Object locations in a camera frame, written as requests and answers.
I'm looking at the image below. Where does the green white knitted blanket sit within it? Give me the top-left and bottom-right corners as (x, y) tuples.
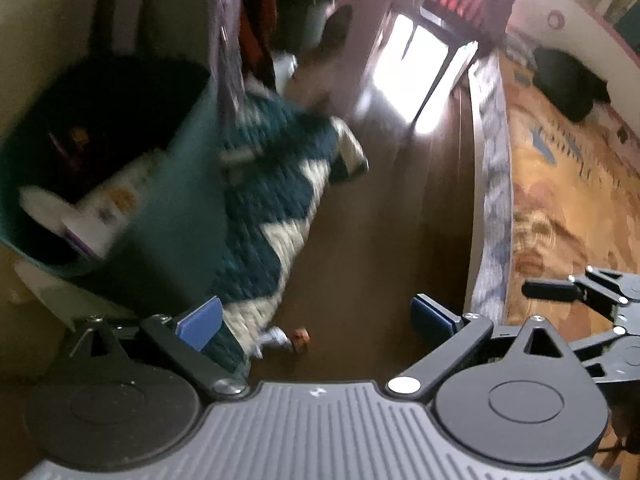
(191, 84), (369, 377)

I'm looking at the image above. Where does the white purple snack wrapper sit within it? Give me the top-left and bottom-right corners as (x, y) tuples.
(20, 151), (166, 259)

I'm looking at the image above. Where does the pink white headboard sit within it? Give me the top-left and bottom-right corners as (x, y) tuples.
(506, 0), (640, 91)

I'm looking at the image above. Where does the dark green trash bin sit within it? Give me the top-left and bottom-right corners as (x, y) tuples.
(1, 54), (232, 316)

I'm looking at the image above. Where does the black bag on bed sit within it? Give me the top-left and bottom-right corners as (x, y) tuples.
(533, 47), (611, 124)

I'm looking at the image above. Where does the pink desk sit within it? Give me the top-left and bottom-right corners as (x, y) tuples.
(278, 0), (522, 131)

